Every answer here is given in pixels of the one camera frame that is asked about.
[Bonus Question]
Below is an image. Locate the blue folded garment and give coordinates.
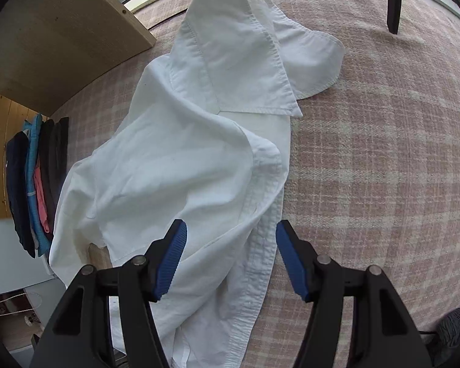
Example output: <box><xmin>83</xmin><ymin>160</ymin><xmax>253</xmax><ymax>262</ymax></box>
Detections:
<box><xmin>24</xmin><ymin>114</ymin><xmax>51</xmax><ymax>257</ymax></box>

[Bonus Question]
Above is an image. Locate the pink folded garment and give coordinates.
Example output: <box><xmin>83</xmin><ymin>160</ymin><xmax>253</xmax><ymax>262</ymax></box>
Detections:
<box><xmin>33</xmin><ymin>160</ymin><xmax>51</xmax><ymax>237</ymax></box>

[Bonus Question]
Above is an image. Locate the navy folded garment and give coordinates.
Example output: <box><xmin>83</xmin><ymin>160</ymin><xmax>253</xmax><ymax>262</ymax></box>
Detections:
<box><xmin>6</xmin><ymin>131</ymin><xmax>35</xmax><ymax>258</ymax></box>

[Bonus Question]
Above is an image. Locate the large plywood board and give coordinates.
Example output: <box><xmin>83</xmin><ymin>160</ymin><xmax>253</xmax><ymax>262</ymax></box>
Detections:
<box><xmin>0</xmin><ymin>0</ymin><xmax>156</xmax><ymax>115</ymax></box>

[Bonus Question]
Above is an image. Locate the dark grey garment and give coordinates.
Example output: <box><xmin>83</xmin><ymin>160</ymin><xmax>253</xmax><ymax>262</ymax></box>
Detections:
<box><xmin>424</xmin><ymin>307</ymin><xmax>460</xmax><ymax>367</ymax></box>

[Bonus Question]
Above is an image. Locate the small pine wood board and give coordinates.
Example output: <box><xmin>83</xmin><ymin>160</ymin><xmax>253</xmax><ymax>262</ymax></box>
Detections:
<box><xmin>0</xmin><ymin>94</ymin><xmax>43</xmax><ymax>220</ymax></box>

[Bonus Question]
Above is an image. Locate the black folded garment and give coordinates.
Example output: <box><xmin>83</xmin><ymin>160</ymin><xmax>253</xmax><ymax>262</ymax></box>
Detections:
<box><xmin>36</xmin><ymin>117</ymin><xmax>70</xmax><ymax>240</ymax></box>

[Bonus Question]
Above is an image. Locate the pink plaid tablecloth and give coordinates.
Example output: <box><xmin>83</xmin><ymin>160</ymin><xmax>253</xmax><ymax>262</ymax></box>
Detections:
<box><xmin>56</xmin><ymin>0</ymin><xmax>460</xmax><ymax>367</ymax></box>

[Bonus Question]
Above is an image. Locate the white button shirt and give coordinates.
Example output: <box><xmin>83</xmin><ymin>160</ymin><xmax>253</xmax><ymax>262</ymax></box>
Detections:
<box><xmin>50</xmin><ymin>0</ymin><xmax>344</xmax><ymax>367</ymax></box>

